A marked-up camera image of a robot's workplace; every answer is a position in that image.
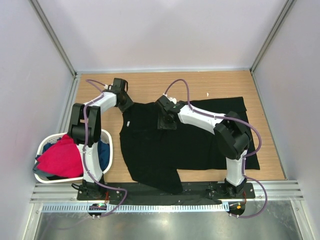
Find black t shirt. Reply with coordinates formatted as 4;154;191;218
119;96;261;195

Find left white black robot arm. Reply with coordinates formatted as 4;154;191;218
67;78;134;201

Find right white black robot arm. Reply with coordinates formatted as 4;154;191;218
155;94;252;198

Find blue t shirt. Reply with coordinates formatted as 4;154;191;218
35;134;112;173

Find pink t shirt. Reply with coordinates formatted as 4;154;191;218
36;134;84;179

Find white perforated laundry basket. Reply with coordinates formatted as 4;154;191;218
34;129;113;184

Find grey t shirt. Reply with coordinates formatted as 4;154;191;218
32;165;51;177

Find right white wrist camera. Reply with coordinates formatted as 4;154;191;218
163;94;177;104

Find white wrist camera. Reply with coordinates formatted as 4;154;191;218
104;84;113;90
163;94;177;104

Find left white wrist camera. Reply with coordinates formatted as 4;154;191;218
104;84;113;90

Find left aluminium frame post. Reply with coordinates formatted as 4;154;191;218
29;0;78;76

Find aluminium frame post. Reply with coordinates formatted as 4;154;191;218
250;0;297;74
29;0;78;76

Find slotted grey cable duct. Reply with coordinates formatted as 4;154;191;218
42;202;229;213

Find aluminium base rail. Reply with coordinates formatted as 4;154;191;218
30;180;304;203

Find right aluminium frame post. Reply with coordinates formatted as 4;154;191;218
250;0;297;74

